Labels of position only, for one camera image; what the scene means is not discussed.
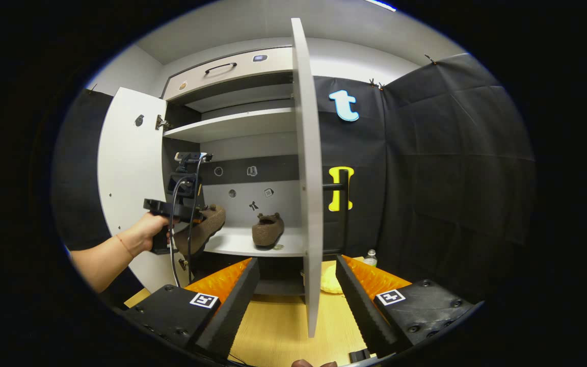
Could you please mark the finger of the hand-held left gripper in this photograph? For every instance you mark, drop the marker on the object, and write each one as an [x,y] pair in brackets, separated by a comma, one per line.
[197,220]

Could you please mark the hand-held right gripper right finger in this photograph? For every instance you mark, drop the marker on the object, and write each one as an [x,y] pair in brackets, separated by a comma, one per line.
[359,306]

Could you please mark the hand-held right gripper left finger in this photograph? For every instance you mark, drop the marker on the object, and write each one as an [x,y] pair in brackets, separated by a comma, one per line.
[232,311]

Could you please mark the brown shoe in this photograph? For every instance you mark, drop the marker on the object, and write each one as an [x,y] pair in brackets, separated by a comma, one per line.
[207,224]
[267,232]

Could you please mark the white shoe cabinet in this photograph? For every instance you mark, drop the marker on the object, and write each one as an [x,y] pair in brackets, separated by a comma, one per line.
[232,242]

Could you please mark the white shoe cabinet door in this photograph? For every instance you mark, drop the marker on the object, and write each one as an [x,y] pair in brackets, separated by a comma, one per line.
[130,168]
[311,178]

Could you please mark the white cabinet drawer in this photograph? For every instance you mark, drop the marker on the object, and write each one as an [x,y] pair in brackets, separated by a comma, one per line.
[242,69]

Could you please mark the pale yellow round object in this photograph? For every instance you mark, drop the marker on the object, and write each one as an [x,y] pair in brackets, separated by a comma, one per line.
[330,279]

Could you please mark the clear plastic bottle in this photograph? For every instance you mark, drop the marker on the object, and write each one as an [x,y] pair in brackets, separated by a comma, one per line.
[370,259]

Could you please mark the black clip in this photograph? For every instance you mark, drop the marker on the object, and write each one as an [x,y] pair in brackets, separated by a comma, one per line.
[375,84]
[430,59]

